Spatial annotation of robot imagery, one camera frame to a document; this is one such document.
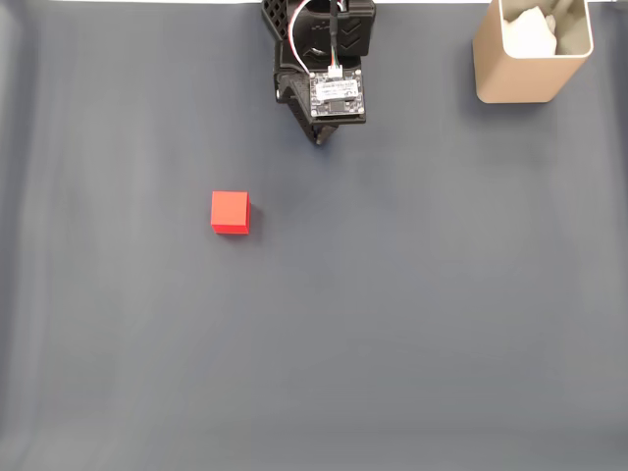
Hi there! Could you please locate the camera circuit board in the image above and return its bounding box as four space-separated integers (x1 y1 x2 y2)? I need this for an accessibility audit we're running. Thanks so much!
308 68 367 119

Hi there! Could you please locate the white crumpled cloth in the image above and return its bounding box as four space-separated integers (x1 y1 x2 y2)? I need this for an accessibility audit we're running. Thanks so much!
502 4 559 58

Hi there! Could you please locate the black camera cable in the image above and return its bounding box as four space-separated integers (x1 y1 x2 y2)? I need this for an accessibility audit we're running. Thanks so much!
328 0 342 70

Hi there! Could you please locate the white red servo cable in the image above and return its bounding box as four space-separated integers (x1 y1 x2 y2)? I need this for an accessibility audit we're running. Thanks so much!
288 0 316 79

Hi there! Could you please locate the beige rounded box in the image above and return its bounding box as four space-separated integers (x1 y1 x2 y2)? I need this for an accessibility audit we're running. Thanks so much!
471 0 595 105

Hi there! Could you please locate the red cube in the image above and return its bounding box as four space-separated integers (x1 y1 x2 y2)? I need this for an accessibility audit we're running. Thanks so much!
210 190 252 236

